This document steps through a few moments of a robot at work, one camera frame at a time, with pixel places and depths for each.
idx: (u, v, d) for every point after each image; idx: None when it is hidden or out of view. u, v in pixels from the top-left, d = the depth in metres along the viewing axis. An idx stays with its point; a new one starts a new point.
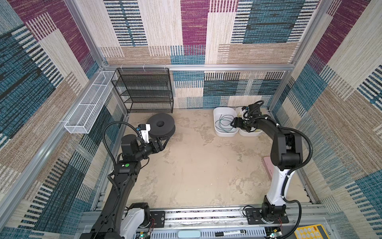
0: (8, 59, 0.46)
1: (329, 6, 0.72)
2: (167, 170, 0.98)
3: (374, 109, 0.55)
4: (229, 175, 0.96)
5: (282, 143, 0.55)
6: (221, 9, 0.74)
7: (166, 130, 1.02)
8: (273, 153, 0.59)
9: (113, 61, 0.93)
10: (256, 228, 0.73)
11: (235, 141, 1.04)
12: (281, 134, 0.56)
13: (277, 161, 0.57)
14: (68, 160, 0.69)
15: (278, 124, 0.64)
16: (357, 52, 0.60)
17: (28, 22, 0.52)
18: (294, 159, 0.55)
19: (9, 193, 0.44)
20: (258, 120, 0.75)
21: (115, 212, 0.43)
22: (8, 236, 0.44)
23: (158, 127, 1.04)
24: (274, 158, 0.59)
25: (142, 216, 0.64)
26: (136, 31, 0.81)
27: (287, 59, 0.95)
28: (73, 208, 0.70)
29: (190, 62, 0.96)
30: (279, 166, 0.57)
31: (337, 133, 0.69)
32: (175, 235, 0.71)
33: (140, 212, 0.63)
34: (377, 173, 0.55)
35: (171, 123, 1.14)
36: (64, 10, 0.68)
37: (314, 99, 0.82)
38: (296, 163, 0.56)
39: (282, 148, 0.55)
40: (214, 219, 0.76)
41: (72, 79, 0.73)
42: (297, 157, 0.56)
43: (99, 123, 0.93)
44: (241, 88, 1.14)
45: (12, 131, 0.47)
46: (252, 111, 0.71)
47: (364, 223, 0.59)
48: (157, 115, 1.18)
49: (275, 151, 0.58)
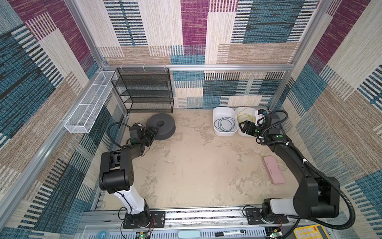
0: (8, 59, 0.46)
1: (329, 6, 0.72)
2: (167, 170, 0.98)
3: (374, 109, 0.55)
4: (229, 175, 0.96)
5: (313, 192, 0.42)
6: (221, 9, 0.74)
7: (166, 130, 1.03)
8: (301, 201, 0.45)
9: (113, 61, 0.93)
10: (256, 228, 0.73)
11: (235, 141, 1.04)
12: (312, 180, 0.43)
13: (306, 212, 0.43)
14: (68, 160, 0.69)
15: (306, 162, 0.49)
16: (357, 52, 0.60)
17: (28, 21, 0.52)
18: (327, 211, 0.42)
19: (9, 192, 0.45)
20: (276, 146, 0.60)
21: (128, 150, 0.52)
22: (7, 236, 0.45)
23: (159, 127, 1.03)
24: (302, 207, 0.45)
25: (142, 204, 0.65)
26: (136, 31, 0.81)
27: (287, 59, 0.95)
28: (73, 208, 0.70)
29: (190, 62, 0.96)
30: (308, 216, 0.43)
31: (337, 133, 0.69)
32: (175, 235, 0.71)
33: (142, 201, 0.66)
34: (377, 173, 0.55)
35: (171, 123, 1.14)
36: (64, 10, 0.68)
37: (314, 99, 0.82)
38: (329, 215, 0.42)
39: (312, 199, 0.42)
40: (214, 219, 0.76)
41: (72, 79, 0.73)
42: (329, 207, 0.43)
43: (99, 123, 0.93)
44: (241, 88, 1.14)
45: (12, 131, 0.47)
46: (269, 129, 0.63)
47: (364, 223, 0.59)
48: (157, 115, 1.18)
49: (303, 200, 0.44)
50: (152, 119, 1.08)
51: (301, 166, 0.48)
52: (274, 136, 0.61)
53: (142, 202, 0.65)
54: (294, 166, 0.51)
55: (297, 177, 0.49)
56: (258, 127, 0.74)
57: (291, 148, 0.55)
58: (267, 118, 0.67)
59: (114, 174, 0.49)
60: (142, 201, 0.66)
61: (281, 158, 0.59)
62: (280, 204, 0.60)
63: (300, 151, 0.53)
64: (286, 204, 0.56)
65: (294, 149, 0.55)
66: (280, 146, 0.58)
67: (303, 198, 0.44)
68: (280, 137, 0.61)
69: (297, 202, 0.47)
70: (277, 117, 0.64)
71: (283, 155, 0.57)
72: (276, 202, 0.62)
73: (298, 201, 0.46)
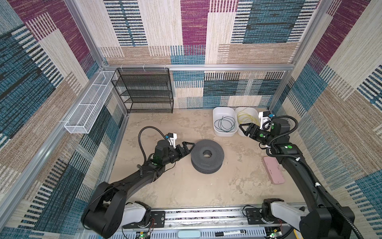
0: (8, 59, 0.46)
1: (329, 6, 0.72)
2: (167, 170, 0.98)
3: (374, 109, 0.55)
4: (229, 175, 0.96)
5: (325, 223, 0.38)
6: (221, 9, 0.74)
7: (206, 167, 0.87)
8: (310, 228, 0.42)
9: (113, 61, 0.93)
10: (256, 228, 0.73)
11: (235, 141, 1.04)
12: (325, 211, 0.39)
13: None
14: (68, 160, 0.69)
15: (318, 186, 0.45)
16: (356, 52, 0.60)
17: (28, 21, 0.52)
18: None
19: (9, 193, 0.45)
20: (285, 160, 0.54)
21: (125, 190, 0.46)
22: (8, 236, 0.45)
23: (204, 159, 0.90)
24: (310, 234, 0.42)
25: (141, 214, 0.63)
26: (136, 31, 0.81)
27: (287, 59, 0.95)
28: (73, 208, 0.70)
29: (190, 62, 0.96)
30: None
31: (337, 133, 0.69)
32: (175, 235, 0.71)
33: (140, 211, 0.62)
34: (377, 173, 0.55)
35: (217, 164, 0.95)
36: (64, 10, 0.68)
37: (314, 99, 0.82)
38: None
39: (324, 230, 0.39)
40: (214, 219, 0.76)
41: (72, 79, 0.73)
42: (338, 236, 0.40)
43: (99, 123, 0.92)
44: (241, 88, 1.14)
45: (12, 131, 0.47)
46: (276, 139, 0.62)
47: (364, 223, 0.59)
48: (210, 140, 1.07)
49: (312, 227, 0.41)
50: (202, 143, 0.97)
51: (312, 190, 0.44)
52: (283, 147, 0.56)
53: (139, 214, 0.62)
54: (304, 187, 0.47)
55: (307, 200, 0.45)
56: (263, 131, 0.68)
57: (301, 165, 0.50)
58: (276, 124, 0.60)
59: (95, 218, 0.42)
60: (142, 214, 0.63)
61: (289, 173, 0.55)
62: (284, 213, 0.58)
63: (311, 171, 0.49)
64: (286, 210, 0.56)
65: (306, 167, 0.49)
66: (290, 161, 0.52)
67: (310, 224, 0.42)
68: (290, 149, 0.55)
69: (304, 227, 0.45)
70: (287, 124, 0.57)
71: (291, 170, 0.52)
72: (278, 208, 0.61)
73: (305, 225, 0.44)
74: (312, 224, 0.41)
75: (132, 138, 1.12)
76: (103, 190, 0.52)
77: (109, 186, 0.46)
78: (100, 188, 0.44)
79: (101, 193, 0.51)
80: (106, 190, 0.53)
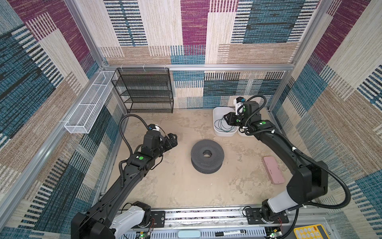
0: (8, 59, 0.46)
1: (329, 6, 0.72)
2: (167, 170, 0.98)
3: (374, 109, 0.55)
4: (229, 175, 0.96)
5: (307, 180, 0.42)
6: (221, 9, 0.74)
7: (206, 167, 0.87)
8: (296, 189, 0.46)
9: (113, 61, 0.93)
10: (257, 228, 0.73)
11: (235, 141, 1.04)
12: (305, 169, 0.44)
13: (302, 199, 0.45)
14: (68, 160, 0.69)
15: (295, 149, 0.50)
16: (356, 52, 0.60)
17: (28, 21, 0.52)
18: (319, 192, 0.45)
19: (9, 193, 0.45)
20: (261, 134, 0.59)
21: (104, 219, 0.40)
22: (8, 236, 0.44)
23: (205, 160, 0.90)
24: (298, 195, 0.46)
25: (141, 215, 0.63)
26: (136, 31, 0.81)
27: (287, 59, 0.95)
28: (73, 208, 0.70)
29: (190, 62, 0.96)
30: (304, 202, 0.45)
31: (337, 133, 0.69)
32: (175, 235, 0.71)
33: (138, 215, 0.61)
34: (377, 173, 0.55)
35: (218, 162, 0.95)
36: (64, 10, 0.68)
37: (314, 99, 0.82)
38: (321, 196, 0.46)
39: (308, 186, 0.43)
40: (214, 219, 0.76)
41: (72, 79, 0.73)
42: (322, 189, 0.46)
43: (99, 123, 0.92)
44: (241, 88, 1.14)
45: (12, 131, 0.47)
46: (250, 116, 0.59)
47: (364, 223, 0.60)
48: (210, 140, 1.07)
49: (297, 187, 0.46)
50: (202, 143, 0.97)
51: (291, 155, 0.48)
52: (258, 124, 0.59)
53: (137, 218, 0.61)
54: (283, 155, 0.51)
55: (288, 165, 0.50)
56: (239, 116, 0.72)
57: (277, 136, 0.54)
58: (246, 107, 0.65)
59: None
60: (141, 215, 0.63)
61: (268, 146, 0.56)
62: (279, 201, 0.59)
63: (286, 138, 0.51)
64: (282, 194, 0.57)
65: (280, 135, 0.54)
66: (266, 134, 0.56)
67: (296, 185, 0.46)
68: (264, 124, 0.59)
69: (291, 190, 0.49)
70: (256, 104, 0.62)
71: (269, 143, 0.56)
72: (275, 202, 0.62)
73: (292, 188, 0.48)
74: (297, 185, 0.45)
75: (132, 138, 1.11)
76: (77, 226, 0.38)
77: (83, 219, 0.42)
78: (74, 223, 0.38)
79: (77, 228, 0.38)
80: (83, 222, 0.42)
